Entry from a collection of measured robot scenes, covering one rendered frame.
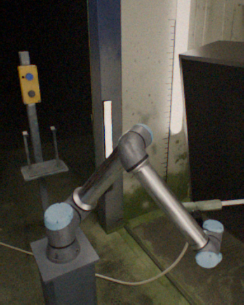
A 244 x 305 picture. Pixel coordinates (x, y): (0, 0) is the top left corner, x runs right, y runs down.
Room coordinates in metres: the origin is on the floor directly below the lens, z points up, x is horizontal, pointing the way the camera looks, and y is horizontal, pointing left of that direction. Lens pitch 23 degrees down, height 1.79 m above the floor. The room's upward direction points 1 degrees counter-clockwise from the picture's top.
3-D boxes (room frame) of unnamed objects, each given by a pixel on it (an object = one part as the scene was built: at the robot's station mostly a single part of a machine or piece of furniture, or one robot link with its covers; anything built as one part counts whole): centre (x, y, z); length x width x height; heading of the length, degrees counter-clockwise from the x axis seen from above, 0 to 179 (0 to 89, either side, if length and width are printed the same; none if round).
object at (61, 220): (1.17, 0.33, 0.83); 0.17 x 0.15 x 0.18; 156
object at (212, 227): (1.01, -0.42, 0.88); 0.12 x 0.09 x 0.12; 156
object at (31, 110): (1.99, 0.68, 0.82); 0.06 x 0.06 x 1.64; 29
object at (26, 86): (1.94, 0.65, 1.42); 0.12 x 0.06 x 0.26; 119
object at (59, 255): (1.16, 0.34, 0.69); 0.19 x 0.19 x 0.10
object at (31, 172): (1.85, 0.59, 0.95); 0.26 x 0.15 x 0.32; 119
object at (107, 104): (2.02, 0.11, 0.96); 0.06 x 0.02 x 0.63; 119
